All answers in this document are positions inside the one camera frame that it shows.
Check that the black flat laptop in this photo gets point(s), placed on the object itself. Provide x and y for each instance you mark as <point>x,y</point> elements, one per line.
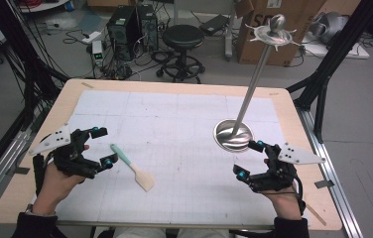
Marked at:
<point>214,23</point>

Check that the black round stool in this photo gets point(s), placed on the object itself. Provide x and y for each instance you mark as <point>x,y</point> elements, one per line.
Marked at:
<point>183,37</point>

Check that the white grid mat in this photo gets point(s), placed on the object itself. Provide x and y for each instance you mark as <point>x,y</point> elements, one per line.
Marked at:
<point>181,148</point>

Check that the black metal frame stand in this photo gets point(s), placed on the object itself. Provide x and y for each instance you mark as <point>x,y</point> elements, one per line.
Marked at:
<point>29,76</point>
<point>320,82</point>

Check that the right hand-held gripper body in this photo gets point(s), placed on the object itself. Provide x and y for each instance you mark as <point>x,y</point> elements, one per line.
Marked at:
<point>280,175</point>

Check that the metal utensil stand with hooks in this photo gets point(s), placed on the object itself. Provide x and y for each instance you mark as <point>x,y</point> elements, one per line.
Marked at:
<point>234,135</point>

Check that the person's left hand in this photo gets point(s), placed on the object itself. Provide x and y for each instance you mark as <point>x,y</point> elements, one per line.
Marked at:
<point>54,190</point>

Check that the grey rounded appliance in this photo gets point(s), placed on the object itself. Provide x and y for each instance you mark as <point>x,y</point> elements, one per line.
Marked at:
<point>330,26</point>

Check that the black computer tower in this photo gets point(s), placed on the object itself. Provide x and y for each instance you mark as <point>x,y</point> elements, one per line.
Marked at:
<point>123,33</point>
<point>149,28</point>

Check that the grey tape piece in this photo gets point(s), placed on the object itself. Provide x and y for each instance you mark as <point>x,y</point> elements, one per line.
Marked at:
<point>324,184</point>
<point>22,170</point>

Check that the white device with green display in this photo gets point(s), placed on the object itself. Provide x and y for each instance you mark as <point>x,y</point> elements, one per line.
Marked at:
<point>97,51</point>

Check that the white flat board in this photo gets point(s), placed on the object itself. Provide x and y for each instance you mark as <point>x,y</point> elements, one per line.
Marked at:
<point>356,51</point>

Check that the white metal post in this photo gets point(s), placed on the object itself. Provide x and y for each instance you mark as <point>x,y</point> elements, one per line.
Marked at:
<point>229,33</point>

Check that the thin wooden stick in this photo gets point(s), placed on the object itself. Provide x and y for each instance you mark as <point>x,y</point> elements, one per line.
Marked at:
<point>316,214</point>

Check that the person's right hand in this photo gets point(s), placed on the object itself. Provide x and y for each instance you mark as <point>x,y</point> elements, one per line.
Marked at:
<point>285,205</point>

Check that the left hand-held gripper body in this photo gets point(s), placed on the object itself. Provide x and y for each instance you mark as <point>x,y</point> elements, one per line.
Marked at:
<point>72,158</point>

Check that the white power strip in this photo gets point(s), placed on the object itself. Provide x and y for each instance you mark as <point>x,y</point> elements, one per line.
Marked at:
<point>91,37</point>

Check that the brown cardboard box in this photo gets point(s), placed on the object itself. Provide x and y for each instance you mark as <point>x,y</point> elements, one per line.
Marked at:
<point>283,53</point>

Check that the white round table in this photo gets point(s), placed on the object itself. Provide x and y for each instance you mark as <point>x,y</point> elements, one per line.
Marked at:
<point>42,5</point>

